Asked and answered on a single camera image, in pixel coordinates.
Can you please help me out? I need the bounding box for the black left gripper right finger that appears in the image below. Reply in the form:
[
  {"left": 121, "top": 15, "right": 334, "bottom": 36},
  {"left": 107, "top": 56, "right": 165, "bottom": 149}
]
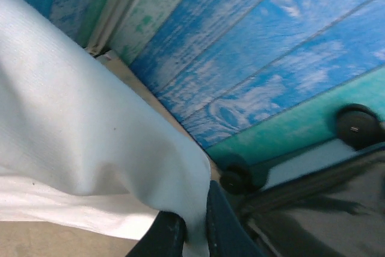
[{"left": 206, "top": 180, "right": 262, "bottom": 257}]

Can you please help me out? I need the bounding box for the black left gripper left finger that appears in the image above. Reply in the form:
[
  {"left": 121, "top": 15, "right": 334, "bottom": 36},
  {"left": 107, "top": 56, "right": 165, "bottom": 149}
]
[{"left": 126, "top": 210, "right": 186, "bottom": 257}]

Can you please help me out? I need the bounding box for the white hard-shell suitcase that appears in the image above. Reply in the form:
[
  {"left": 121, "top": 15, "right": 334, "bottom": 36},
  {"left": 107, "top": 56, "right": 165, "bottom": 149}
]
[{"left": 219, "top": 103, "right": 385, "bottom": 257}]

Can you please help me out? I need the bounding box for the white shirt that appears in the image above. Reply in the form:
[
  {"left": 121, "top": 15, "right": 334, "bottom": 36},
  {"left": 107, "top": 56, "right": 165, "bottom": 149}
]
[{"left": 0, "top": 0, "right": 211, "bottom": 257}]

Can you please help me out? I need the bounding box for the aluminium corner post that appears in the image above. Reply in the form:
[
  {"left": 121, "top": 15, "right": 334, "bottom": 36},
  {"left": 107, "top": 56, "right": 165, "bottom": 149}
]
[{"left": 85, "top": 0, "right": 151, "bottom": 59}]

